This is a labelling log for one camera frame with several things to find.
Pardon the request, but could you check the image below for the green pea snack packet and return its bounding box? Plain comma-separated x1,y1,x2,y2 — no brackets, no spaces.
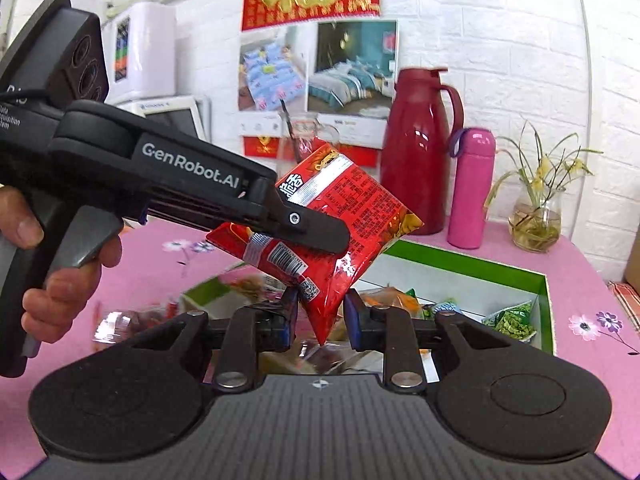
482,300,539,342

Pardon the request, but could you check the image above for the blue green small packet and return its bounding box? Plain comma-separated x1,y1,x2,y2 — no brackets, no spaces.
422,300,459,319

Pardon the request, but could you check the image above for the black stirring spoon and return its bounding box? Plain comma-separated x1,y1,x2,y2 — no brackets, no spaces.
278,100,301,151

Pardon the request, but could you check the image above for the white appliance with screen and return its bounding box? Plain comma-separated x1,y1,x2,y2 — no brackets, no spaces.
117,94,214,144

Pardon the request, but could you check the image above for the person's left hand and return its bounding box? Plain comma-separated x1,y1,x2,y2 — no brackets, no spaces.
0,185,124,346

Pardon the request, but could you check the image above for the glass vase with yellow flowers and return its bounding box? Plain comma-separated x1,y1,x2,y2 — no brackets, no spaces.
487,120,604,254

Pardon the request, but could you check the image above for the pink water bottle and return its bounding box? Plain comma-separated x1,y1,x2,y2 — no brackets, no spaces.
446,127,498,250

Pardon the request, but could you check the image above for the plaid cloth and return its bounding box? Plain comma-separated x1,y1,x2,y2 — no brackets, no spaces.
607,280,640,334

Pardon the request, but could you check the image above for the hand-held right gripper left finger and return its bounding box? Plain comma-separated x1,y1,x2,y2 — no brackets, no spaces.
117,285,301,394

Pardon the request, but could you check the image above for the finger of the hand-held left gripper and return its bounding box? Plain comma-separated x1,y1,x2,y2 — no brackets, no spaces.
247,175,352,257

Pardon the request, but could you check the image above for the glass pitcher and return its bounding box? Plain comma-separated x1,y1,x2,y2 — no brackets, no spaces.
280,114,341,171

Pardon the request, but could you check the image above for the red noodle snack packet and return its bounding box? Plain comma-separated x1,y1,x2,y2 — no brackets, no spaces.
205,141,425,346

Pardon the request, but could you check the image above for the white water purifier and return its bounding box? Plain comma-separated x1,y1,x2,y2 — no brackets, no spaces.
102,1,179,106

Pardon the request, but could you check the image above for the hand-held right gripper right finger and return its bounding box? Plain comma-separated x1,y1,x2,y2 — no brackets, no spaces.
344,287,521,394

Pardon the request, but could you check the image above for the bedding wall poster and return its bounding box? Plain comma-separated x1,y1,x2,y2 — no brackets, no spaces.
236,20,401,169

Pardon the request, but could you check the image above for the green cardboard box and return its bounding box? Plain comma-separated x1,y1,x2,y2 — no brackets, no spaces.
180,238,557,361

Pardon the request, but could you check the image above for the red thermos jug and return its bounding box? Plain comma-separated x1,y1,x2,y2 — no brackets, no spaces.
380,66,466,236

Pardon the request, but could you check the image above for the pink floral tablecloth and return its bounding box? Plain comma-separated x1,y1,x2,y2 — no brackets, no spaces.
0,220,640,464

